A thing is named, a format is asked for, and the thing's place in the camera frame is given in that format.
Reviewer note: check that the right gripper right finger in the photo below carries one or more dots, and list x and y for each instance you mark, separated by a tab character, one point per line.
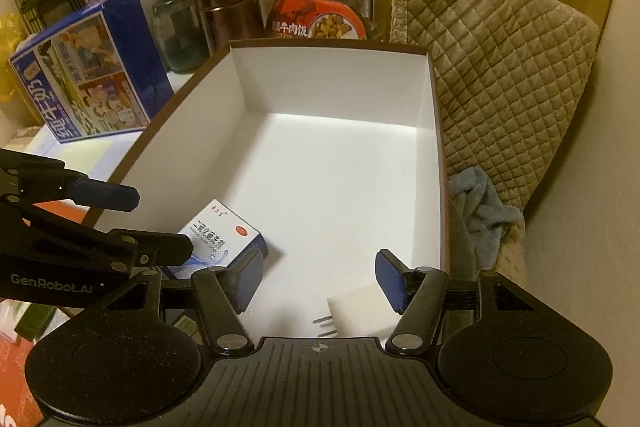
417	296

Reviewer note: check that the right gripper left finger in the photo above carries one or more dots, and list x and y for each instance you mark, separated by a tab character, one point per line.
221	295

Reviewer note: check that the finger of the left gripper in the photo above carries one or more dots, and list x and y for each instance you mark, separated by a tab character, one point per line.
150	249
33	178

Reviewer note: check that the white charger block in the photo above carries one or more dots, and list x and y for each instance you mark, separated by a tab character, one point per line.
363	312

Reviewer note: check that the blue medicine box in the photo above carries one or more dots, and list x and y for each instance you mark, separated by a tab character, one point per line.
219	237

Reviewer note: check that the pastel checkered tablecloth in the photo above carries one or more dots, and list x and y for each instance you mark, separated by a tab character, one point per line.
97	157

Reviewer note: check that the blue towel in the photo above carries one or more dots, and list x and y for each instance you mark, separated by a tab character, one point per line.
485	220

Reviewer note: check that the blue milk carton box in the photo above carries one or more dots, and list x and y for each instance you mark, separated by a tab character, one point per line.
95	72

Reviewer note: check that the red Motul cardboard sheet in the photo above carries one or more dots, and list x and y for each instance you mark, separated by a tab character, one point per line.
22	326

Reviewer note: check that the yellow plastic bag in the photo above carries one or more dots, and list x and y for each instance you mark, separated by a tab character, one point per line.
12	34

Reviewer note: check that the brown shoe box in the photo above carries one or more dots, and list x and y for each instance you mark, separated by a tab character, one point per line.
331	150

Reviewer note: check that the green glass jar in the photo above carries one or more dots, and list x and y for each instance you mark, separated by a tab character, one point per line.
179	35

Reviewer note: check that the quilted beige chair cover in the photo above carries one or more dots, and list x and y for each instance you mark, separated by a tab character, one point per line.
509	76

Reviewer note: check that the brown thermos jar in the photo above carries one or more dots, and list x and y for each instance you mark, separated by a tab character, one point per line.
227	20

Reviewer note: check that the red instant rice bowl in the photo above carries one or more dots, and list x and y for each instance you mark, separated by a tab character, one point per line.
314	19

